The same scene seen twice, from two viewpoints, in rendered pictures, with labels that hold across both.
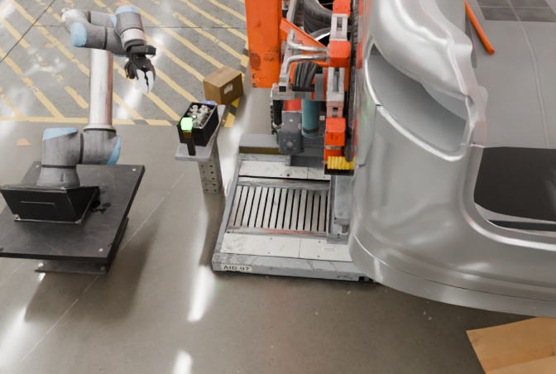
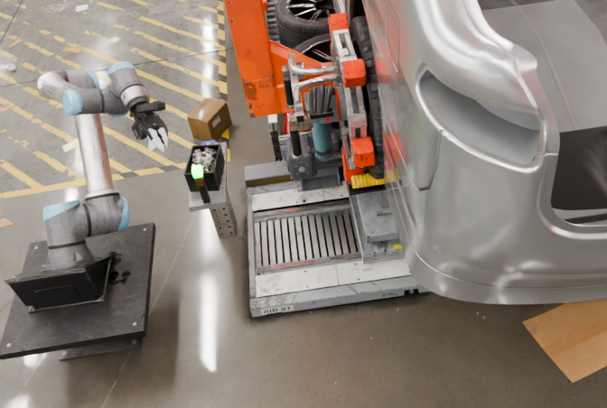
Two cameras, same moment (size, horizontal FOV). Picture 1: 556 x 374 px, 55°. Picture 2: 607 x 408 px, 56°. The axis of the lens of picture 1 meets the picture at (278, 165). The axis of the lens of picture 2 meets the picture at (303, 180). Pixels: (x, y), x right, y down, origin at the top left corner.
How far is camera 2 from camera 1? 25 cm
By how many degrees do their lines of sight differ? 6
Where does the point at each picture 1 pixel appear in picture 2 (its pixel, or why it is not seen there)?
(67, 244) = (96, 326)
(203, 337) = (261, 389)
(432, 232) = (511, 243)
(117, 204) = (138, 271)
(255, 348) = (319, 389)
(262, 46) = (256, 74)
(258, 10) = (247, 38)
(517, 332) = (571, 311)
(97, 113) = (96, 179)
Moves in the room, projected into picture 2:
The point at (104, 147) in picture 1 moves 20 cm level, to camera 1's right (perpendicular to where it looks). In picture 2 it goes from (112, 214) to (158, 202)
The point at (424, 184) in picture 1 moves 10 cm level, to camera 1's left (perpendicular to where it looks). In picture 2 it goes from (501, 199) to (459, 209)
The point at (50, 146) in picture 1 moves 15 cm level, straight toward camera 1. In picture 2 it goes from (54, 225) to (70, 244)
